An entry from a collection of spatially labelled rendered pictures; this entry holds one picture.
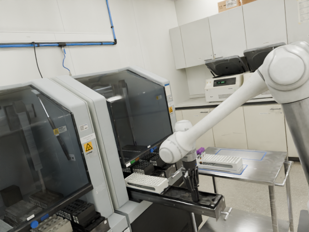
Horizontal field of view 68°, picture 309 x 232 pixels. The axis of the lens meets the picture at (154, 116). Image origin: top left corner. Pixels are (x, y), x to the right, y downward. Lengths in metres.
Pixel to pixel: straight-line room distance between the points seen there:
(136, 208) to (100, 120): 0.60
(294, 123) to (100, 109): 0.99
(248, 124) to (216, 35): 1.43
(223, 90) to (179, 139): 2.60
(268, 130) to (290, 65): 2.77
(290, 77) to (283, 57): 0.06
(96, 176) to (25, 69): 1.37
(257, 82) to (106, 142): 0.89
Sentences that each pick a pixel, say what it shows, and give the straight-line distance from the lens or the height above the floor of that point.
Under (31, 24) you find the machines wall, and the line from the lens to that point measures 2.57.
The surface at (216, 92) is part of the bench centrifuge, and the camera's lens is 3.60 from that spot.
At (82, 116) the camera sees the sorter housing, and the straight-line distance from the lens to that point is 1.31.
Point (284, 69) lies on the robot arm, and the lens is 0.78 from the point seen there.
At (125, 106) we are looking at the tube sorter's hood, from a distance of 1.51.
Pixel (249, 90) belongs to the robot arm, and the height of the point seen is 1.37.
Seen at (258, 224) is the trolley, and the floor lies 0.28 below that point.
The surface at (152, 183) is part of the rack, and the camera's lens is 1.47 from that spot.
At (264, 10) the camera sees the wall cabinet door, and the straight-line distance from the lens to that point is 3.67.
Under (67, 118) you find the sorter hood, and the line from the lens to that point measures 1.25.
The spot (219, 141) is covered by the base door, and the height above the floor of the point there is 0.28.
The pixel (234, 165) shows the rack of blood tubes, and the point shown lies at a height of 0.86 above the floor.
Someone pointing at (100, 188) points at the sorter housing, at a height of 0.93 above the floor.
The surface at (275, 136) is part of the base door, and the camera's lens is 3.52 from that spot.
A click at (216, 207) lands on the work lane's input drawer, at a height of 0.80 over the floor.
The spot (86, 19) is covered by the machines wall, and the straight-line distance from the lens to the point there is 2.95.
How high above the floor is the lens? 1.52
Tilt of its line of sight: 11 degrees down
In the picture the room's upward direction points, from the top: 11 degrees counter-clockwise
